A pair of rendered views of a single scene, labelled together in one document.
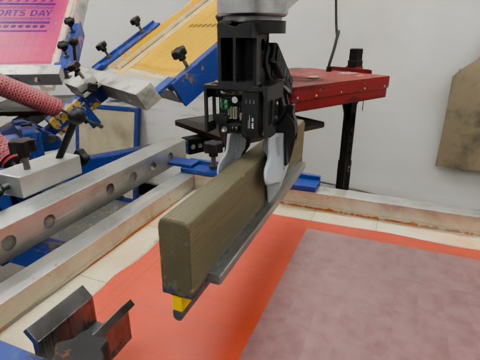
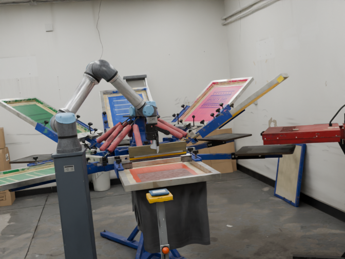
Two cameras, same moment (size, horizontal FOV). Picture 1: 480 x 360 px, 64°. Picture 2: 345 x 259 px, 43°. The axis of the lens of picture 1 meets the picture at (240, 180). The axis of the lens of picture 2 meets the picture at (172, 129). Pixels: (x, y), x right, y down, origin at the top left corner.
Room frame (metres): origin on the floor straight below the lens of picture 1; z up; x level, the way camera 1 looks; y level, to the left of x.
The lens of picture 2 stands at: (-1.11, -2.65, 1.53)
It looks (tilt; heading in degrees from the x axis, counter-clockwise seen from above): 6 degrees down; 57
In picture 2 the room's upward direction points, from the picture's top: 5 degrees counter-clockwise
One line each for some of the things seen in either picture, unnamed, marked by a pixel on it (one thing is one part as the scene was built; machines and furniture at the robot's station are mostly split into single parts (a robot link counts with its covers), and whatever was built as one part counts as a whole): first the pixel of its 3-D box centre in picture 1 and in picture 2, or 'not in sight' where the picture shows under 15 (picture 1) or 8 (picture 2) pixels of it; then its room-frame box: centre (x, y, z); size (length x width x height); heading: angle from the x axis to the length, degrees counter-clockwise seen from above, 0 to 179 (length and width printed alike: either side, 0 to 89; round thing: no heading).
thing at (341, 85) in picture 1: (305, 86); (304, 133); (1.69, -0.28, 1.06); 0.61 x 0.46 x 0.12; 128
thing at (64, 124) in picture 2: not in sight; (65, 124); (-0.20, -0.09, 1.37); 0.13 x 0.12 x 0.14; 85
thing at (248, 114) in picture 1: (249, 79); (152, 131); (0.44, -0.01, 1.23); 0.09 x 0.08 x 0.12; 158
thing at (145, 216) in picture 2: not in sight; (174, 216); (0.31, -0.40, 0.74); 0.45 x 0.03 x 0.43; 158
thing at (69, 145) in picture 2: not in sight; (68, 143); (-0.20, -0.09, 1.25); 0.15 x 0.15 x 0.10
